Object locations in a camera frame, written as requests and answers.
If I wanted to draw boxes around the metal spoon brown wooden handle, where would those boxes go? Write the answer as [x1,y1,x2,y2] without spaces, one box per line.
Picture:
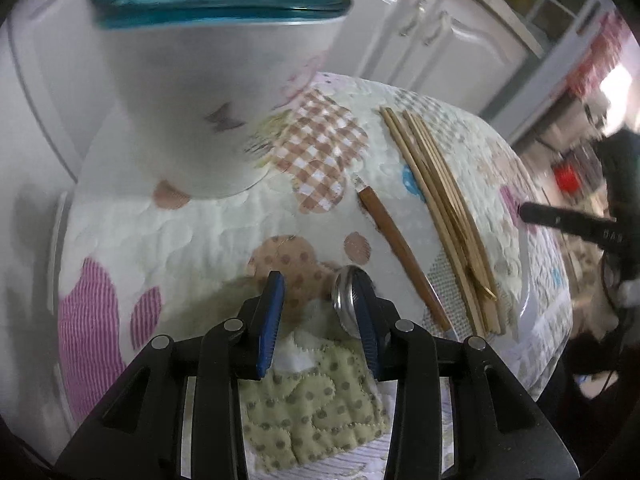
[331,174,459,341]

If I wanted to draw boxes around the bamboo chopstick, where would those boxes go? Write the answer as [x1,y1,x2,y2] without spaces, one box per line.
[387,106,494,336]
[412,114,498,304]
[380,106,487,336]
[401,109,501,334]

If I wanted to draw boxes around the white gloved hand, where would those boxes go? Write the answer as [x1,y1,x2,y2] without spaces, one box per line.
[615,278,640,309]

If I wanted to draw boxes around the patchwork quilted table cloth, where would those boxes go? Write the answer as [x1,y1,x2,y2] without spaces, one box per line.
[56,70,574,480]

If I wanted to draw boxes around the glass pane door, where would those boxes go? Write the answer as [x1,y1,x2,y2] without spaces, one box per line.
[482,0,616,143]

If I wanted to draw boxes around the white cabinet door right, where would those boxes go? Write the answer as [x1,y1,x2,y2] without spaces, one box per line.
[299,0,532,97]

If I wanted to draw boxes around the white cabinet door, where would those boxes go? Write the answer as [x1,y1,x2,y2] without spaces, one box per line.
[1,0,129,190]
[299,0,532,97]

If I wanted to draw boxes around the white utensil holder teal rim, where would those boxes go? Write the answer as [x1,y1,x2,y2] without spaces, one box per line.
[90,0,352,198]

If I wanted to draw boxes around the white cabinet door middle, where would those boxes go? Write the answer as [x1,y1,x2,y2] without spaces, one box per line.
[1,0,129,190]

